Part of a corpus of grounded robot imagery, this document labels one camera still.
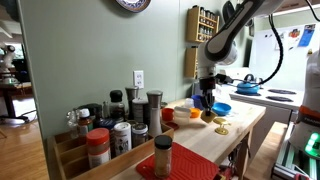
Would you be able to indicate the wooden butcher block cart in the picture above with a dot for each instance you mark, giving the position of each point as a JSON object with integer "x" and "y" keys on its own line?
{"x": 202, "y": 139}

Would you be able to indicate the blue kettle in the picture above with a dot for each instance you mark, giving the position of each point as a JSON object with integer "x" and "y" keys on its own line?
{"x": 248, "y": 85}

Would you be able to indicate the white wall outlet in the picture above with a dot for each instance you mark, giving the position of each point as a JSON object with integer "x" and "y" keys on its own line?
{"x": 138, "y": 78}

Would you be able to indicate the dark blue plastic cup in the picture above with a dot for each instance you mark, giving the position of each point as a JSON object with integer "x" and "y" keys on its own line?
{"x": 197, "y": 101}

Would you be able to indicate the red silicone mat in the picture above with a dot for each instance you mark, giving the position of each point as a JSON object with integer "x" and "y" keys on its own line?
{"x": 185, "y": 165}

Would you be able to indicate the white stove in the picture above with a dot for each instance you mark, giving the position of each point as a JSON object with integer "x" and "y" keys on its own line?
{"x": 275, "y": 100}

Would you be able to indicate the gold lid with knob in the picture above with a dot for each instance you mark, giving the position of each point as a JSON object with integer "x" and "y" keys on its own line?
{"x": 221, "y": 126}

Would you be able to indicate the lower wooden spice rack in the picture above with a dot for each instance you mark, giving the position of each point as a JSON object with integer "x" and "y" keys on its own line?
{"x": 190, "y": 69}

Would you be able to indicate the wooden condiment tray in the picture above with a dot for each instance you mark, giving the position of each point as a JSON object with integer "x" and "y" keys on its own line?
{"x": 69, "y": 159}

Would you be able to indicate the orange plastic bowl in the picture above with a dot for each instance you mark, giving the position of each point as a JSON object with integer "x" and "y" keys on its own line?
{"x": 195, "y": 112}

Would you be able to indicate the light blue plastic bowl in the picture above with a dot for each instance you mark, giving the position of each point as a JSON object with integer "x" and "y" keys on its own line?
{"x": 221, "y": 109}

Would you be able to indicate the white plastic lid container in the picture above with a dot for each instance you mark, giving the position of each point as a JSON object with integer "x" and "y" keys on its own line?
{"x": 181, "y": 115}

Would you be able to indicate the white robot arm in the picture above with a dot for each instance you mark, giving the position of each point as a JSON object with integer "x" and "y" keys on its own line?
{"x": 220, "y": 50}

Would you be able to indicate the white shaker jar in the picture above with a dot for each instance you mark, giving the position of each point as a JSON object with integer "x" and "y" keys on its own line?
{"x": 122, "y": 133}

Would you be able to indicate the spice jar black lid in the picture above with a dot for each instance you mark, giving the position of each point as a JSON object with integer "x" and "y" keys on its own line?
{"x": 162, "y": 156}

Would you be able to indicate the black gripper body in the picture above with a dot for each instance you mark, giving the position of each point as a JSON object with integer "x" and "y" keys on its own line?
{"x": 207, "y": 85}

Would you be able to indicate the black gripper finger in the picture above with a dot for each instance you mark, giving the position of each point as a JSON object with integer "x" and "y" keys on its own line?
{"x": 204, "y": 103}
{"x": 211, "y": 100}

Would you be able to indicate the spice jar red lid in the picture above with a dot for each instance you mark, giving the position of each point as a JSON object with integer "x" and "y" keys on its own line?
{"x": 98, "y": 147}

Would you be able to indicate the upper wooden spice rack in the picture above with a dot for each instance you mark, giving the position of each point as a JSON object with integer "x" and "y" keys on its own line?
{"x": 202, "y": 24}

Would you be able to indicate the wooden spice rack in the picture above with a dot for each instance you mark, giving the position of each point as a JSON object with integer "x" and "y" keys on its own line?
{"x": 190, "y": 69}
{"x": 202, "y": 24}

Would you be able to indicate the steel pepper grinder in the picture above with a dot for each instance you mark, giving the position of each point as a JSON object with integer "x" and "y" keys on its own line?
{"x": 154, "y": 100}

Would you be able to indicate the gold cup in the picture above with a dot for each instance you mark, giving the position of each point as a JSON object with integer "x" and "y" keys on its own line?
{"x": 208, "y": 116}

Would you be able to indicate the decorative wall plate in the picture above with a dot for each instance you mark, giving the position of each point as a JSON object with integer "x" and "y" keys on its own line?
{"x": 135, "y": 6}

